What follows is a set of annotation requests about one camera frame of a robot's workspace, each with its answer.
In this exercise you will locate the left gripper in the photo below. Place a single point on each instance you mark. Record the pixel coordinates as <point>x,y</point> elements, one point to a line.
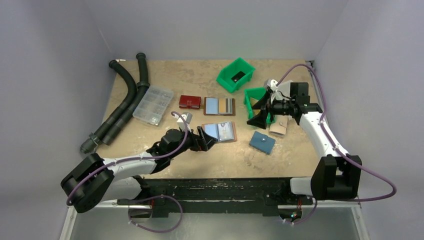
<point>200,141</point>

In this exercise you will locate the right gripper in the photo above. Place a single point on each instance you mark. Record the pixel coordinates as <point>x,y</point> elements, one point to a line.
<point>266,108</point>

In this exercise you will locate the pink leather card holder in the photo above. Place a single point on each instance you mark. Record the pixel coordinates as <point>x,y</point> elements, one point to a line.
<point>211,130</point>

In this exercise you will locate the silver VIP card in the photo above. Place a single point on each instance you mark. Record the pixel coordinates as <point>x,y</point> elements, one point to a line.
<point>225,131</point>

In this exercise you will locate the black VIP card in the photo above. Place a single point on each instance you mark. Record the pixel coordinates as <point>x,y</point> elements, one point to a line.
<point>238,76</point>

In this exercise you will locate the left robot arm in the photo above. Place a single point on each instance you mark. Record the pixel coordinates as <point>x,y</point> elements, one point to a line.
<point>96,179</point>

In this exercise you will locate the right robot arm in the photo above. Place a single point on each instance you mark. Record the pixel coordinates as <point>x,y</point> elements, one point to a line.
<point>337,174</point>

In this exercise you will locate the cream leather card holder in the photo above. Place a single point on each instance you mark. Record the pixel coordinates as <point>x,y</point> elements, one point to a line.
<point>279,127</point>

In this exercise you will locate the blue leather card holder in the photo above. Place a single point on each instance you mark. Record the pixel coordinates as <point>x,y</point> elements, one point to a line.
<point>262,142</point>

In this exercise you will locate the brown open card holder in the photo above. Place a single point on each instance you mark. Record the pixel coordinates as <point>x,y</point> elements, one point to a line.
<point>211,107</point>

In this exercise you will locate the yellow striped card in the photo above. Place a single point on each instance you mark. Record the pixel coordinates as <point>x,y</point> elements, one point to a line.
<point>225,106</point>

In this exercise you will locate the red leather card holder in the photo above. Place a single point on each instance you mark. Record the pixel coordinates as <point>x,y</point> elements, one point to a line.
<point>190,102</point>

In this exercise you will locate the small green plastic bin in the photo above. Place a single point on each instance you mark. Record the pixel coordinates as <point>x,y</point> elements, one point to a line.
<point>251,96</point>

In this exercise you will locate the clear white plastic bin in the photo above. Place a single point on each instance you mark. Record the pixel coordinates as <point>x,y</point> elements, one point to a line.
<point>285,88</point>

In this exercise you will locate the large green plastic bin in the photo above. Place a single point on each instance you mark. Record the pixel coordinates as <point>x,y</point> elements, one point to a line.
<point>224,77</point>

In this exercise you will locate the clear plastic organizer box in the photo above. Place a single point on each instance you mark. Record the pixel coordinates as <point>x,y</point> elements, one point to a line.
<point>153,105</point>

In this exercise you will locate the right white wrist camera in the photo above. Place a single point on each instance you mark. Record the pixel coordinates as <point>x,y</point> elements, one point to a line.
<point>271,87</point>

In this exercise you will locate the aluminium frame rail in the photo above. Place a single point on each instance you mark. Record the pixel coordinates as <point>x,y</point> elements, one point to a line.
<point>108,221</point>

